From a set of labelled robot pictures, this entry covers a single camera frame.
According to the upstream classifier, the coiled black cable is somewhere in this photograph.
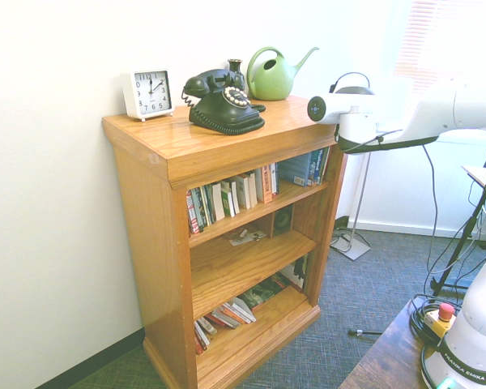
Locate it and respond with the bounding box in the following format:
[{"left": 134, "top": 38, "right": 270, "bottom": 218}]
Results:
[{"left": 408, "top": 293, "right": 467, "bottom": 346}]

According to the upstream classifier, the orange spine book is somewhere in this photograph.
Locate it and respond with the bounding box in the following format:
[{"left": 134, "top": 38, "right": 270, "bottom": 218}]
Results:
[{"left": 261, "top": 164, "right": 275, "bottom": 204}]

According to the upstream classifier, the thick white book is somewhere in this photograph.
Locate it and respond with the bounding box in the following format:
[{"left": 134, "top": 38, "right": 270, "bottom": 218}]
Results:
[{"left": 231, "top": 173, "right": 253, "bottom": 211}]

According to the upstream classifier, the clear plastic hardware bag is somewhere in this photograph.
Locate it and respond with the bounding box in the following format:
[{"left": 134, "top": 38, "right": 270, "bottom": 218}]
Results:
[{"left": 226, "top": 227, "right": 268, "bottom": 247}]

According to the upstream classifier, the red and white book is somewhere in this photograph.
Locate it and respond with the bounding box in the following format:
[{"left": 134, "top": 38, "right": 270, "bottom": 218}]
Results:
[{"left": 185, "top": 189, "right": 200, "bottom": 236}]

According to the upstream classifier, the oak wooden bookshelf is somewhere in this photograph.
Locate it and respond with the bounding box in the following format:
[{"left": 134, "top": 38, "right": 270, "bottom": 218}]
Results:
[{"left": 101, "top": 95, "right": 349, "bottom": 389}]

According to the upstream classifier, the blue Thailand guide book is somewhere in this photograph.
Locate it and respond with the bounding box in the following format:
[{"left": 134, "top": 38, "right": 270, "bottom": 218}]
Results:
[{"left": 309, "top": 148, "right": 326, "bottom": 186}]

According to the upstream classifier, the fallen white book with lettering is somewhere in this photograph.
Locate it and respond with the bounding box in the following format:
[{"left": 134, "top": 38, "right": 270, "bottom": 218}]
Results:
[{"left": 197, "top": 315, "right": 219, "bottom": 336}]

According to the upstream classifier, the white window blind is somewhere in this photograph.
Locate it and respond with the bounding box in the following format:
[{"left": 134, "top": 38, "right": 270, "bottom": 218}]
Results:
[{"left": 392, "top": 0, "right": 486, "bottom": 88}]

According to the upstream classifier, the fallen orange white book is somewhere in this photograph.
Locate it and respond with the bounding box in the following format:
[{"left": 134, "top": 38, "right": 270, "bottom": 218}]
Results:
[{"left": 218, "top": 301, "right": 252, "bottom": 326}]

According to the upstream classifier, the grey blue leaning book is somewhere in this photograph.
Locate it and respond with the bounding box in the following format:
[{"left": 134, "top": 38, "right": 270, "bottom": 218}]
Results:
[{"left": 277, "top": 152, "right": 313, "bottom": 188}]

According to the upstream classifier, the grey hanging cable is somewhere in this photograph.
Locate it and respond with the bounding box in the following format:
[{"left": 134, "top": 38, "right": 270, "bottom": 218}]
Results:
[{"left": 422, "top": 144, "right": 441, "bottom": 284}]

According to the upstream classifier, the small wooden speaker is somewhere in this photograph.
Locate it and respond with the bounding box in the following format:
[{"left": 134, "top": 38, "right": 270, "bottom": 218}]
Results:
[{"left": 262, "top": 203, "right": 296, "bottom": 239}]

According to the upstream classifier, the green plastic watering can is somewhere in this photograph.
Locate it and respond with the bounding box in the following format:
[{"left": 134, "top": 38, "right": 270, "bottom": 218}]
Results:
[{"left": 245, "top": 45, "right": 320, "bottom": 101}]

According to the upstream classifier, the slim white red book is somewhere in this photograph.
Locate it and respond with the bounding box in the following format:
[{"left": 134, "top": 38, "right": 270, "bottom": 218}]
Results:
[{"left": 320, "top": 146, "right": 332, "bottom": 180}]

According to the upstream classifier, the white square alarm clock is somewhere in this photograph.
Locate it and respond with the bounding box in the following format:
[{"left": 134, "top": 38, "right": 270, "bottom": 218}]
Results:
[{"left": 120, "top": 68, "right": 175, "bottom": 122}]

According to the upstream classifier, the white book with pages showing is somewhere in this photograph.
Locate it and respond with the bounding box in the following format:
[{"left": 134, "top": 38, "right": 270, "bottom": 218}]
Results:
[{"left": 210, "top": 182, "right": 227, "bottom": 222}]

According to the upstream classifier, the white flat panel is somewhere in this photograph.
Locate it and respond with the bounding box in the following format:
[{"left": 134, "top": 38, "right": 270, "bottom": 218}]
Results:
[{"left": 460, "top": 163, "right": 486, "bottom": 195}]

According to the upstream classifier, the grey white book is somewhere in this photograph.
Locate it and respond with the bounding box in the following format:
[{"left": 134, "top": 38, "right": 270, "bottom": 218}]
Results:
[{"left": 254, "top": 168, "right": 266, "bottom": 203}]

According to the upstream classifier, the small dark vase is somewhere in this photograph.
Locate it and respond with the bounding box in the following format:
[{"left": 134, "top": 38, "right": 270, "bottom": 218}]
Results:
[{"left": 226, "top": 58, "right": 246, "bottom": 88}]

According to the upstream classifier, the white book with black picture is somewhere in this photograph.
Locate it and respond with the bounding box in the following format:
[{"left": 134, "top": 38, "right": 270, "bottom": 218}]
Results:
[{"left": 277, "top": 254, "right": 310, "bottom": 293}]

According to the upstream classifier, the flat green cover book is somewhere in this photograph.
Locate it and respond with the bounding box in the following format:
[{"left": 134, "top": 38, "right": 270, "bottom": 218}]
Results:
[{"left": 237, "top": 274, "right": 291, "bottom": 311}]

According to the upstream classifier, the black vintage rotary telephone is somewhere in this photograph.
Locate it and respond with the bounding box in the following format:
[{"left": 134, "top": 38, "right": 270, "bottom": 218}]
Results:
[{"left": 181, "top": 68, "right": 267, "bottom": 136}]

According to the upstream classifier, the red emergency stop button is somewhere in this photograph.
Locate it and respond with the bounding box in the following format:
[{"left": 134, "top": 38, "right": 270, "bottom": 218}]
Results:
[{"left": 423, "top": 302, "right": 457, "bottom": 338}]

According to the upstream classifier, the thin white book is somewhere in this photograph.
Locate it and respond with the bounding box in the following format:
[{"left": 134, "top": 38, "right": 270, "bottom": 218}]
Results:
[{"left": 229, "top": 181, "right": 241, "bottom": 216}]

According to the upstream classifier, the cream white book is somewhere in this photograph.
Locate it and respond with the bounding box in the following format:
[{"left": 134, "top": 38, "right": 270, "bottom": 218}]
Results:
[{"left": 245, "top": 170, "right": 259, "bottom": 208}]

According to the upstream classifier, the black tripod stand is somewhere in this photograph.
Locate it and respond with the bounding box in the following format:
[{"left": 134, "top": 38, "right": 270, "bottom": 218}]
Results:
[{"left": 431, "top": 172, "right": 486, "bottom": 297}]

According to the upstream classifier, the green spine book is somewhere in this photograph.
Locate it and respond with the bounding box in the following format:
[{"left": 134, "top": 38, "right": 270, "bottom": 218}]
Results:
[{"left": 220, "top": 181, "right": 236, "bottom": 219}]

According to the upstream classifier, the dark green book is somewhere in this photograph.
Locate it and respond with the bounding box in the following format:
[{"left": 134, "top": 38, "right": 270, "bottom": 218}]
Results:
[{"left": 193, "top": 186, "right": 211, "bottom": 233}]

